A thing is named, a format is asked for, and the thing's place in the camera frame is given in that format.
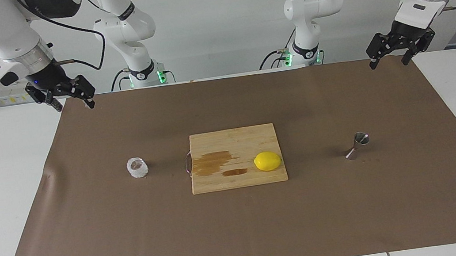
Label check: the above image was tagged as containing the yellow lemon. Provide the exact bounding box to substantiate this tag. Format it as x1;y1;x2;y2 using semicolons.
253;149;283;174

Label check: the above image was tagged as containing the wooden cutting board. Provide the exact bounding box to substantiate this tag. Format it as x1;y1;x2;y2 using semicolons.
182;122;289;195

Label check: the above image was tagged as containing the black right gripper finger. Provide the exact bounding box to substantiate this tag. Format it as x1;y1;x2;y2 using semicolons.
63;73;98;112
24;79;64;117

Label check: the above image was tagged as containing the steel jigger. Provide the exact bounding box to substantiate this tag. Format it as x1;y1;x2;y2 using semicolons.
342;130;372;161

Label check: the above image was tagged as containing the white wall outlet strip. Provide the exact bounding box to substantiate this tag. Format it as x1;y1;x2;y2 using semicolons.
0;85;35;107

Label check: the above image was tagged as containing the black base cable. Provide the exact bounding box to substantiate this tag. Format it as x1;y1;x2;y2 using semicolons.
257;49;287;70
109;68;134;92

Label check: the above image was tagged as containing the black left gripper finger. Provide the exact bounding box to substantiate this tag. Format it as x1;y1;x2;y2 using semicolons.
365;31;400;70
398;27;440;67

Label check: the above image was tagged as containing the brown paper table mat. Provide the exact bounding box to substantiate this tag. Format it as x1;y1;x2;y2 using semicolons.
0;43;456;256

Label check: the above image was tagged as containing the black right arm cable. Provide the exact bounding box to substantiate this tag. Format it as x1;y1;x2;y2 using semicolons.
16;0;110;80

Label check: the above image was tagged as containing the small clear glass cup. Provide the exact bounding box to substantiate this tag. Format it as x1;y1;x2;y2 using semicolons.
125;156;150;181

